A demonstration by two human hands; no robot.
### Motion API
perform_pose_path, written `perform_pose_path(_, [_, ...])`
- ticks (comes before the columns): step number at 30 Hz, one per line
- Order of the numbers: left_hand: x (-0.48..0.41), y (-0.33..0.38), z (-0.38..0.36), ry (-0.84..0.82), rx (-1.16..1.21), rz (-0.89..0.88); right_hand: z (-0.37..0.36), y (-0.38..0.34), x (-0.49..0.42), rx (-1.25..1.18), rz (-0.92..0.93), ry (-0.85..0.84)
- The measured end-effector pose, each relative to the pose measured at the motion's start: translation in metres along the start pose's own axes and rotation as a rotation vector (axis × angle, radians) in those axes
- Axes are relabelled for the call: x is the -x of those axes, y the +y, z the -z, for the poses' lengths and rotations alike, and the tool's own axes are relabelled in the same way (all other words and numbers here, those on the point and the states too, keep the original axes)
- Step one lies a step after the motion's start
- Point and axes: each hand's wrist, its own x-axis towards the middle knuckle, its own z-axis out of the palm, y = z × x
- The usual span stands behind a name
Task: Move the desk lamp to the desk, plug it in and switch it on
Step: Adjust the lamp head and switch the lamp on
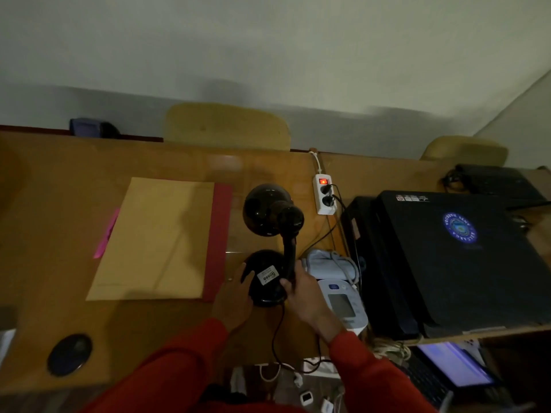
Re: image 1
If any person's left hand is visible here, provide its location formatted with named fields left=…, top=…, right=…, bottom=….
left=212, top=262, right=255, bottom=334

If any person's right hand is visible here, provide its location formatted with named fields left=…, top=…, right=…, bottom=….
left=280, top=260, right=335, bottom=328

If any black desk lamp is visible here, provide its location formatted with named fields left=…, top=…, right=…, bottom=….
left=240, top=183, right=305, bottom=307

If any person's left forearm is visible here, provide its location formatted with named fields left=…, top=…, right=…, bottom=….
left=81, top=317, right=242, bottom=413

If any person's right forearm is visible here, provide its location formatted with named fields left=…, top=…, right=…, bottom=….
left=318, top=314, right=437, bottom=413

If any red folder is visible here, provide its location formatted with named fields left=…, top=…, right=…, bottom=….
left=201, top=183, right=233, bottom=303

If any grey blood pressure cuff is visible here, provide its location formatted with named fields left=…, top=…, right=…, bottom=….
left=301, top=248, right=360, bottom=285

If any white blood pressure monitor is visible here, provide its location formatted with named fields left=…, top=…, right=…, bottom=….
left=316, top=278, right=369, bottom=336

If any black laptop bag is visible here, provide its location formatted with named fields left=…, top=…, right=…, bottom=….
left=340, top=196, right=420, bottom=341

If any white floor power strip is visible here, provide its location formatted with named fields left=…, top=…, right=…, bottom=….
left=302, top=357, right=342, bottom=379

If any brown manila envelope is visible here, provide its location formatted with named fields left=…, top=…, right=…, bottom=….
left=86, top=177, right=215, bottom=302

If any pink paper sheet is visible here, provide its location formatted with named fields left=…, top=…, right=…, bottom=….
left=93, top=207, right=121, bottom=259

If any yellow wooden chair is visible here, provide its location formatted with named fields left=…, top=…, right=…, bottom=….
left=420, top=136, right=509, bottom=167
left=164, top=102, right=292, bottom=151

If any black laptop with round sticker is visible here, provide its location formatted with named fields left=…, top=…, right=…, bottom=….
left=374, top=190, right=551, bottom=338

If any open laptop with lit screen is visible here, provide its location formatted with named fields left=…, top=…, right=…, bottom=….
left=394, top=341, right=502, bottom=409

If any dark blue stapler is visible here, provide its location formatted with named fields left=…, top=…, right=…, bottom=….
left=69, top=118, right=121, bottom=138

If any black lamp power cable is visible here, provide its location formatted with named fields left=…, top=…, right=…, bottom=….
left=270, top=303, right=323, bottom=375

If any black desk cable grommet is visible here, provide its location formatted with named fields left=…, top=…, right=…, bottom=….
left=46, top=334, right=94, bottom=377

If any black flat device with cables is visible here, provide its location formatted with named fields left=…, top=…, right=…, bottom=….
left=443, top=163, right=551, bottom=211

